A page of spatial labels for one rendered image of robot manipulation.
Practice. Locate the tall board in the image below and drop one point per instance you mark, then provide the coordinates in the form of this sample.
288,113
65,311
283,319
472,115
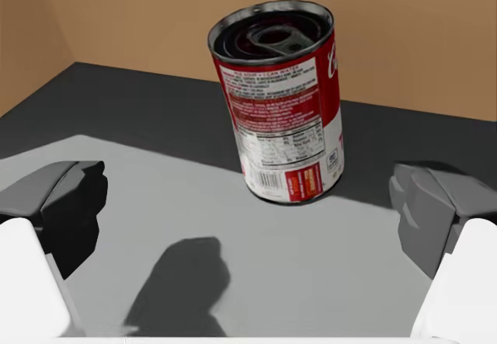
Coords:
388,37

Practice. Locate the red and white can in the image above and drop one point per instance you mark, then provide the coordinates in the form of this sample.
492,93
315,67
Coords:
277,107

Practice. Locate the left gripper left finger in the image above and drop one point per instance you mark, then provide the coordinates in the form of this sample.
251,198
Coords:
46,219

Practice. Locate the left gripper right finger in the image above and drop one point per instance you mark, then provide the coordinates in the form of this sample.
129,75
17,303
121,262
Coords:
446,219

